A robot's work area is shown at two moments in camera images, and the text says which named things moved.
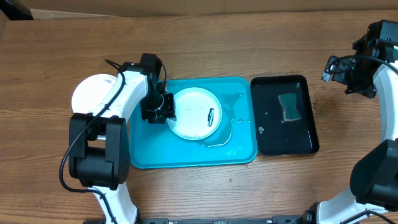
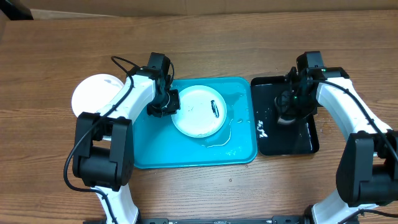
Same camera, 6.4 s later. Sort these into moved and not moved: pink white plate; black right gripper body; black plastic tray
Moved: black right gripper body
Not moved: black plastic tray; pink white plate
